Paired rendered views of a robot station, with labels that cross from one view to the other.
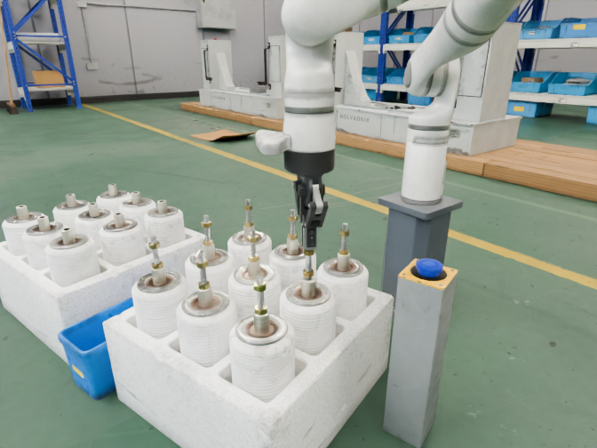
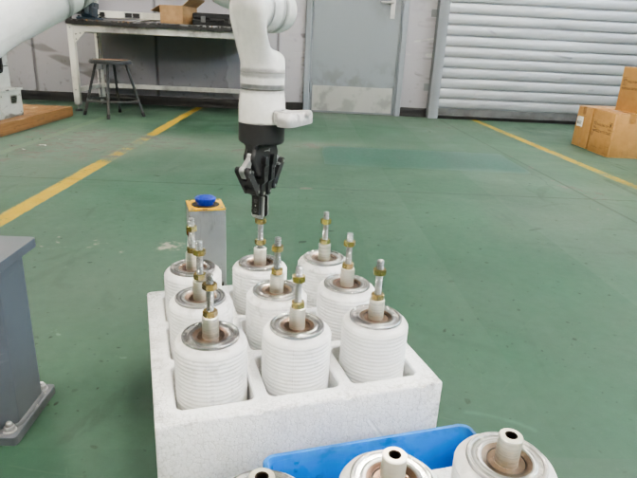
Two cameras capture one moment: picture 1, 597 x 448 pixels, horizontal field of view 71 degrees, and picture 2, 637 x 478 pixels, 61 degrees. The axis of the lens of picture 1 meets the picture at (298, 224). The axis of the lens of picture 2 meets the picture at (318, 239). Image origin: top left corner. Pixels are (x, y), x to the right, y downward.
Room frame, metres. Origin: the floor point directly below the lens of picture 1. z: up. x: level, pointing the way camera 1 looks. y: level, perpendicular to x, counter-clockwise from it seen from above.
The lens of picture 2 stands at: (1.27, 0.58, 0.61)
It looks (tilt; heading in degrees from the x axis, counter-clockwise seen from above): 19 degrees down; 215
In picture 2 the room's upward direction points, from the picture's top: 3 degrees clockwise
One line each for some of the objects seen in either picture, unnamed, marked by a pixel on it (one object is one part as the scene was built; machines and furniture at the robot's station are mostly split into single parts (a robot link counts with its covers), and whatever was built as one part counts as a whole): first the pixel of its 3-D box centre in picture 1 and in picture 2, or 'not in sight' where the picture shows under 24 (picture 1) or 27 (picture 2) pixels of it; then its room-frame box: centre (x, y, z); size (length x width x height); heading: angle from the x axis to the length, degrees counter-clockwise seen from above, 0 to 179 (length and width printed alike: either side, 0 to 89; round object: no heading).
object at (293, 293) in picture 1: (307, 293); (260, 263); (0.61, -0.02, 0.25); 0.08 x 0.08 x 0.01
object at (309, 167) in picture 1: (309, 173); (261, 146); (0.61, -0.02, 0.46); 0.08 x 0.08 x 0.09
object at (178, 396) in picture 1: (257, 347); (274, 378); (0.67, 0.08, 0.09); 0.39 x 0.39 x 0.18; 54
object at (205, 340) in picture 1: (210, 349); (343, 333); (0.58, 0.15, 0.16); 0.10 x 0.10 x 0.18
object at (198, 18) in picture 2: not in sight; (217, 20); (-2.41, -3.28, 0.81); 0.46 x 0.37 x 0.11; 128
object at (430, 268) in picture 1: (428, 268); (205, 201); (0.57, -0.20, 0.32); 0.04 x 0.04 x 0.02
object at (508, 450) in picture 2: (67, 236); (508, 449); (0.82, 0.49, 0.26); 0.02 x 0.02 x 0.03
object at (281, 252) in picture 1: (292, 252); (200, 297); (0.77, 0.01, 0.25); 0.08 x 0.08 x 0.01
